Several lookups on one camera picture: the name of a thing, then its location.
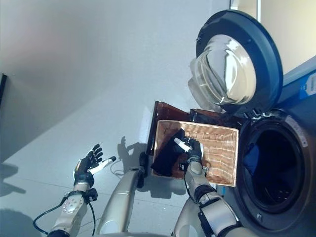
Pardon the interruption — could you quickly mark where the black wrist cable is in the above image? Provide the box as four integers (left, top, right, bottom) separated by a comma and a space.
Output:
183, 172, 191, 198
33, 194, 97, 236

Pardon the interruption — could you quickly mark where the white counter cabinet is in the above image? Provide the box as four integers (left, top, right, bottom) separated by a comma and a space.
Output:
229, 0, 316, 75

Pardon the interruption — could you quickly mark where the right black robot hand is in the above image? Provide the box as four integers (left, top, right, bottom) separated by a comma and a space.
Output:
174, 138, 203, 162

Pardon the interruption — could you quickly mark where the round glass washing machine door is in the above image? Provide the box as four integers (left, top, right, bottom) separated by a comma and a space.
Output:
187, 9, 283, 115

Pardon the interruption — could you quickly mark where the dark grey washing machine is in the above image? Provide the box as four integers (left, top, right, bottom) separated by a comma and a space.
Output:
232, 55, 316, 237

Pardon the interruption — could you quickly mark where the rectangular wicker laundry basket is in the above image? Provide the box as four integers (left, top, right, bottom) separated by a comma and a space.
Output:
151, 119, 239, 187

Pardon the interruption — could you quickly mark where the black garment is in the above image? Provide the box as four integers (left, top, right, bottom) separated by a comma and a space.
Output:
151, 128, 191, 177

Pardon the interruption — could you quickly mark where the white floor cable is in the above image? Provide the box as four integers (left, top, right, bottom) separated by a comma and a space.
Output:
110, 158, 124, 177

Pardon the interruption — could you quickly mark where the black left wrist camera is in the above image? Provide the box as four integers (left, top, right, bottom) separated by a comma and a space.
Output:
85, 188, 98, 201

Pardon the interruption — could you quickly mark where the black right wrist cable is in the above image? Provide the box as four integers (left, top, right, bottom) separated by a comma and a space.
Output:
183, 172, 191, 198

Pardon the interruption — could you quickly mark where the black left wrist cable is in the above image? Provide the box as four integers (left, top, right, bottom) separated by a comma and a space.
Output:
33, 194, 97, 236

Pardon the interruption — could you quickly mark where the grey robot torso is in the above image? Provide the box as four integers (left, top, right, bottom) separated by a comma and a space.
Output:
96, 231, 173, 237

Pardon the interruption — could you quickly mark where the blue QR code sticker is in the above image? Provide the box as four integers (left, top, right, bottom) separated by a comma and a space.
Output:
299, 74, 316, 96

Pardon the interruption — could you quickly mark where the blue garment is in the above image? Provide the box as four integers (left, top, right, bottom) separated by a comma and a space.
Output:
243, 144, 260, 175

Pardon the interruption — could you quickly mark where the dark brown glossy stool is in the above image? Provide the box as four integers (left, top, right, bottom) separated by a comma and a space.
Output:
145, 100, 239, 178

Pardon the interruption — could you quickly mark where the grey flat board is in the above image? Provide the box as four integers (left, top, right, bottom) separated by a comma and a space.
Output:
0, 73, 8, 107

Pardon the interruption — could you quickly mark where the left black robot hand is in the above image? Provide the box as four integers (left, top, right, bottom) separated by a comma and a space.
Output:
73, 144, 117, 189

